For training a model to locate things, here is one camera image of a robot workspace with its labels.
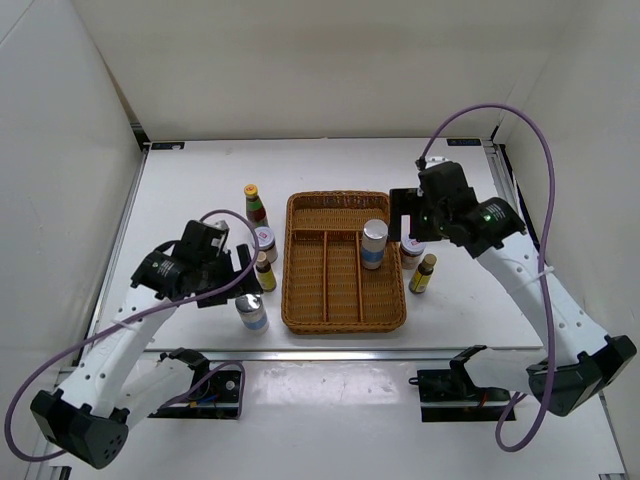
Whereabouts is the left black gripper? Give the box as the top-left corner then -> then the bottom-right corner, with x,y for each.
196,243 -> 262,308

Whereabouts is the silver-top shaker bottle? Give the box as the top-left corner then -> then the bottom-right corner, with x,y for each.
235,294 -> 269,334
360,219 -> 388,270

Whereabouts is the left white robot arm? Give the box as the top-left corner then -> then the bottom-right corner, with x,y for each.
30,220 -> 262,469

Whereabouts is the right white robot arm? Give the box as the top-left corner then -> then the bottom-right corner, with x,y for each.
389,161 -> 637,417

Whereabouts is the left small yellow bottle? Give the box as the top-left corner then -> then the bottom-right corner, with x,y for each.
255,251 -> 277,292

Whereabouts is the small yellow bottle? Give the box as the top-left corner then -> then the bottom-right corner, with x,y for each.
409,254 -> 437,294
255,251 -> 277,292

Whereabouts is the left white-lid jar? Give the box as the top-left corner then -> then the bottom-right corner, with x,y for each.
254,226 -> 278,264

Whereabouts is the white-lid jar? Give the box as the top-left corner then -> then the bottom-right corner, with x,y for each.
400,236 -> 426,270
254,226 -> 278,264

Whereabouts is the right white-lid jar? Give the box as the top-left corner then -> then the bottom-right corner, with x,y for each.
400,236 -> 426,270

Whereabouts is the left green sauce bottle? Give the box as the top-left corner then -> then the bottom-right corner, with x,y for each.
244,184 -> 269,228

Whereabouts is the woven wicker basket tray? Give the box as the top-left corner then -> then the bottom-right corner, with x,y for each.
281,191 -> 407,335

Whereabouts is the right small yellow bottle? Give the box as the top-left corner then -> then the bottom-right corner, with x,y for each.
409,254 -> 437,294

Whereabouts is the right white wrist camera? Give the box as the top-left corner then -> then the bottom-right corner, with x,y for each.
425,156 -> 455,173

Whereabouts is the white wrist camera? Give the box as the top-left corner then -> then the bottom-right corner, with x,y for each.
425,156 -> 455,173
207,220 -> 229,249

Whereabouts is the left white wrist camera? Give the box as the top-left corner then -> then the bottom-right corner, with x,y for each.
207,220 -> 229,249

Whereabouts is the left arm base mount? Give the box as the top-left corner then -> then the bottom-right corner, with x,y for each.
149,348 -> 245,420

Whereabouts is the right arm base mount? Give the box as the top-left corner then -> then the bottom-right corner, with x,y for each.
408,370 -> 511,423

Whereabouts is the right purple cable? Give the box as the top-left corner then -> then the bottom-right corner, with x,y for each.
413,103 -> 556,452

